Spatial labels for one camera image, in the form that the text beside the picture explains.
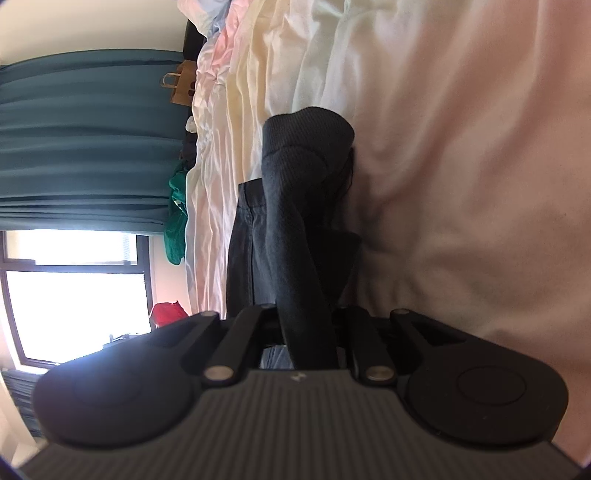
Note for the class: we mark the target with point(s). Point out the pastel bed sheet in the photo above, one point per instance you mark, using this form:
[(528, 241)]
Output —
[(461, 184)]

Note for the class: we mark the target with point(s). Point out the red bag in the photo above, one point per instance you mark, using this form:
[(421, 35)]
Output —
[(168, 314)]

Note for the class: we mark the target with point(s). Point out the green cloth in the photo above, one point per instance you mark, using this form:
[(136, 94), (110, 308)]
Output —
[(178, 221)]

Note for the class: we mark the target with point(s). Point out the black pants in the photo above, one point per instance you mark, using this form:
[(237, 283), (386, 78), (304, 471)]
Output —
[(291, 230)]

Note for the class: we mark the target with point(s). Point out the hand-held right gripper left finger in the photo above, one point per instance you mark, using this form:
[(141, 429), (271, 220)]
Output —
[(256, 323)]

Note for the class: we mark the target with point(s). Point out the brown paper bag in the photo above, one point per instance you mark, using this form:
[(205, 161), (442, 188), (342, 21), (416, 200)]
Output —
[(182, 83)]

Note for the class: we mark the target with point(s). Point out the window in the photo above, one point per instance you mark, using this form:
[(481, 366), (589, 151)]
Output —
[(69, 295)]

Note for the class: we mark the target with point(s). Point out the teal curtain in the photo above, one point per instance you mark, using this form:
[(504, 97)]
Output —
[(83, 138), (18, 397)]

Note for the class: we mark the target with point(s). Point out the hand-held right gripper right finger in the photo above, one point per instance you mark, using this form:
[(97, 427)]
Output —
[(355, 327)]

